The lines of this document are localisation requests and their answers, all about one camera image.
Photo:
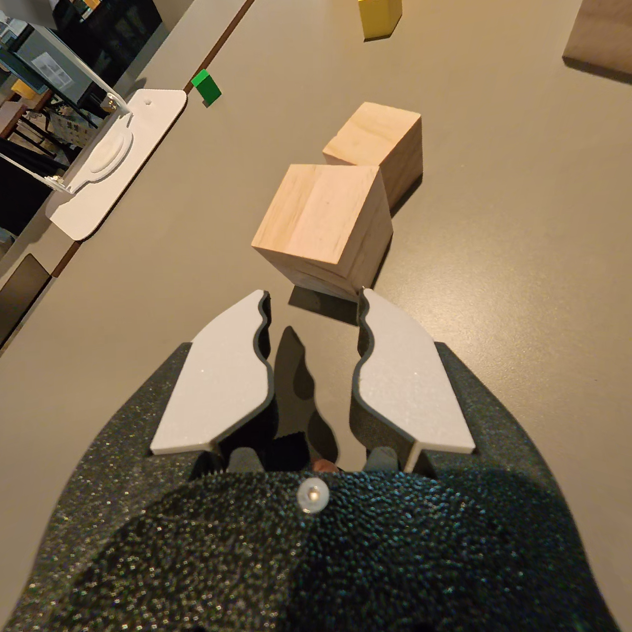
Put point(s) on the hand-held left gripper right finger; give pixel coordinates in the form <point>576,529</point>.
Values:
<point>410,385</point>

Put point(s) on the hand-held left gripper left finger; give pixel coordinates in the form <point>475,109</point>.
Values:
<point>217,385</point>

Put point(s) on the large plain wooden cube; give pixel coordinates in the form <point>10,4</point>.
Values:
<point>375,133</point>
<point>321,212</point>
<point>602,34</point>

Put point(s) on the green wooden cube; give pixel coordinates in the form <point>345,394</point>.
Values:
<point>205,84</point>

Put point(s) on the clear acrylic panel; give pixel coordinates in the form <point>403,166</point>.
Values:
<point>54,181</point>
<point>112,101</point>

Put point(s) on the black chair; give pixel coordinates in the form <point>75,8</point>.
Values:
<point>19,207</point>

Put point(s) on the black cabinet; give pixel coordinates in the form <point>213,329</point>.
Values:
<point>123,29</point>

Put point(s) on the yellow wooden cube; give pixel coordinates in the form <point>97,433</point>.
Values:
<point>377,17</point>

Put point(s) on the grey storage box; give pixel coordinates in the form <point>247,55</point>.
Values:
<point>44,44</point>

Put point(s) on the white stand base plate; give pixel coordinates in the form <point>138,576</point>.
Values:
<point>143,128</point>

